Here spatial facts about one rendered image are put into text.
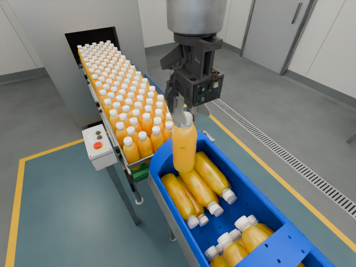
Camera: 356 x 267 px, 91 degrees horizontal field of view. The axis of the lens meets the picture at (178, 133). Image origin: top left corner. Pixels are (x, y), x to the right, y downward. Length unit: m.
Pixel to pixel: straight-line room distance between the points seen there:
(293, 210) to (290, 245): 1.58
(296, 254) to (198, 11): 0.50
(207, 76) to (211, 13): 0.09
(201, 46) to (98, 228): 1.79
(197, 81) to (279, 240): 0.40
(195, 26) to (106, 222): 1.79
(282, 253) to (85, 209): 1.78
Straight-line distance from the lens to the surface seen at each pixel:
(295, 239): 0.55
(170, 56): 0.38
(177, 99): 0.38
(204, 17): 0.29
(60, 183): 2.34
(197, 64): 0.31
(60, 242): 2.01
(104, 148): 0.85
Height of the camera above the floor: 1.69
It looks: 44 degrees down
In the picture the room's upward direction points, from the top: 1 degrees counter-clockwise
